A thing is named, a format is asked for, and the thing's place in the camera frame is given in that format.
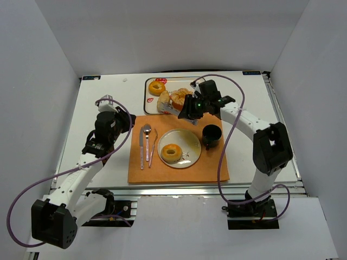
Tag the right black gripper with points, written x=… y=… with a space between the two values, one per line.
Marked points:
x=188 y=109

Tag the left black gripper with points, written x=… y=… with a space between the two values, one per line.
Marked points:
x=126 y=119

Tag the oval beige bread roll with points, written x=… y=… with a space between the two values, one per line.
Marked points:
x=163 y=101

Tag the metal serving tongs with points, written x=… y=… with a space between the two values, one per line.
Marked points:
x=167 y=108

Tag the pale glazed ring donut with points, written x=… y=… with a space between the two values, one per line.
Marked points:
x=171 y=153

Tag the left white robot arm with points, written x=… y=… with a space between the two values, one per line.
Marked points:
x=56 y=219

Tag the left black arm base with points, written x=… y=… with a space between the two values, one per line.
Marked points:
x=117 y=212

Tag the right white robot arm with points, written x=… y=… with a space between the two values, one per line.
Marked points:
x=271 y=145

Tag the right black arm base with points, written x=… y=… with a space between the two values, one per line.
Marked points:
x=247 y=214

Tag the coconut topped bundt cake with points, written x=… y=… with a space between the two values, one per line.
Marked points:
x=177 y=98

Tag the dark green mug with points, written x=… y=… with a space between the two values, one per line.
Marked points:
x=211 y=136

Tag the white and yellow plate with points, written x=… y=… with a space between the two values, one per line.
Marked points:
x=189 y=144

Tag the orange cloth placemat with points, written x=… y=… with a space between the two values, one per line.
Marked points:
x=210 y=167

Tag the strawberry pattern tray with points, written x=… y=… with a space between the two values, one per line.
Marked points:
x=171 y=84

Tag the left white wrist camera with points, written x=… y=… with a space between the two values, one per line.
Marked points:
x=106 y=104

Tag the pink handled knife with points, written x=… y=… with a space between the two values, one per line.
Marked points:
x=141 y=149

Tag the pink handled spoon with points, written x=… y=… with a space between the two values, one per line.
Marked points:
x=147 y=130

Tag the orange ring donut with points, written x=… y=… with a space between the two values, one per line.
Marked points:
x=156 y=88

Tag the pink handled fork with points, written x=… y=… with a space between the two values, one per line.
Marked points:
x=153 y=148

